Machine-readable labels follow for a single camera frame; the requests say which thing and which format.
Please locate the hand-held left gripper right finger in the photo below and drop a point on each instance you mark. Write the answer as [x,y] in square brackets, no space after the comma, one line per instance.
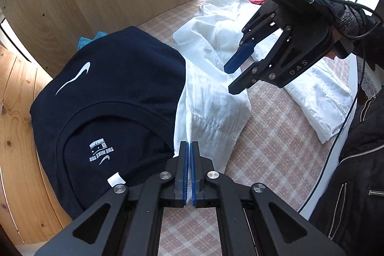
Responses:
[195,178]

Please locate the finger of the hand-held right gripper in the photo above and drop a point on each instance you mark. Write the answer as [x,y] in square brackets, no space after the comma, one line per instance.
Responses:
[240,85]
[237,59]

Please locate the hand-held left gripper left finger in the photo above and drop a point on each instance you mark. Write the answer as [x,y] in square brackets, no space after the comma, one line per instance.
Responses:
[184,178]

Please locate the white shirt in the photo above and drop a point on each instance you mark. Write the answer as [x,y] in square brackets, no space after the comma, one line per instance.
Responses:
[216,106]

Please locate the navy t-shirt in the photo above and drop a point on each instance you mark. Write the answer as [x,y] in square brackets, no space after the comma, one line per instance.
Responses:
[114,100]

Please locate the person's right forearm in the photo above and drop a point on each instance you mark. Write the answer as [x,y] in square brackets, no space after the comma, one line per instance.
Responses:
[373,40]

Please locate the person's right hand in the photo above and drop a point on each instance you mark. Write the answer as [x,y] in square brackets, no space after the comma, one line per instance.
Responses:
[351,22]

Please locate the pink plaid blanket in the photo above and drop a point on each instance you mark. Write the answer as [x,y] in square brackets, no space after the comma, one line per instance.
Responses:
[276,148]

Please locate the white lace cloth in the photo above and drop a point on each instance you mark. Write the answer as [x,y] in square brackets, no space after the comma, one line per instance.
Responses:
[369,80]

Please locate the person's black jacket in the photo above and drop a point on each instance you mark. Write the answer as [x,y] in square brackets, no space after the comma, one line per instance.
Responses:
[354,178]

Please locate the teal garment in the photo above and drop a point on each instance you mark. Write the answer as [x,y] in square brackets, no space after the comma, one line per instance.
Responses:
[87,40]

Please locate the pine plank panel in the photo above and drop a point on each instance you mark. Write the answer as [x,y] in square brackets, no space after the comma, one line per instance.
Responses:
[21,130]

